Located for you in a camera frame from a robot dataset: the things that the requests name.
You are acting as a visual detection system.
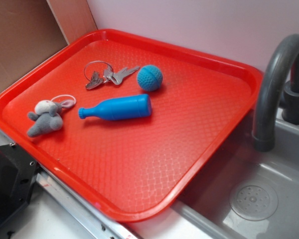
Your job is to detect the blue plastic bottle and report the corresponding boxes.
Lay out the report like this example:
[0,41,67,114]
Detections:
[78,94,152,120]

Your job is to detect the blue textured ball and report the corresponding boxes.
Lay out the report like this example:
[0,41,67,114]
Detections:
[137,65,163,92]

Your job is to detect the red plastic tray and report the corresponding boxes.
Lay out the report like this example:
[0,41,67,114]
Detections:
[0,29,262,222]

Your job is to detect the grey plastic sink basin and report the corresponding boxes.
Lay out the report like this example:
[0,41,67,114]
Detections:
[172,114,299,239]

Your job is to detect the grey toy faucet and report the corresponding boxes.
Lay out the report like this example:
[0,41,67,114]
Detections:
[252,34,299,152]

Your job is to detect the brown cardboard panel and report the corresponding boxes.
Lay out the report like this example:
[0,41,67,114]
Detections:
[0,0,97,93]

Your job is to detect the silver keys on ring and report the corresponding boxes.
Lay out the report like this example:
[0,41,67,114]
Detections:
[83,60,140,90]

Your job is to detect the grey plush bunny keychain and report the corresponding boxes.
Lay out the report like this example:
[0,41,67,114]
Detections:
[27,95,77,138]

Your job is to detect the aluminium frame rail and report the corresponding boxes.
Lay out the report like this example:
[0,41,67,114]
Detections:
[0,119,143,239]

